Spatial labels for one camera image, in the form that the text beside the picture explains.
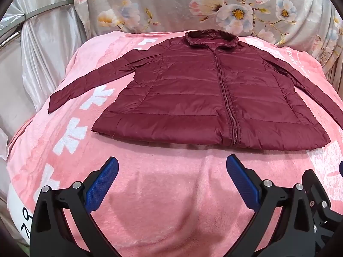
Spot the pink printed blanket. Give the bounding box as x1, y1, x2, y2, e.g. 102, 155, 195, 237
7, 29, 343, 257

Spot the maroon puffer jacket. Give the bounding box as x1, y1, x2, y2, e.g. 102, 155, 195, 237
48, 30, 343, 152

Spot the silver satin curtain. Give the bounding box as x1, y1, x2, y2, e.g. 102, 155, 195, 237
0, 0, 92, 161

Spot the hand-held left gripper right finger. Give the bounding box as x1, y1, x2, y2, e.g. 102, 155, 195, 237
226, 154, 318, 257

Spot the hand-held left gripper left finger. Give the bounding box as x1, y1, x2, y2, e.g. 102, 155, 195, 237
29, 156, 120, 257

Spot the grey floral cloth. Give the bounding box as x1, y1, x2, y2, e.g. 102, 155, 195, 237
72, 0, 343, 67

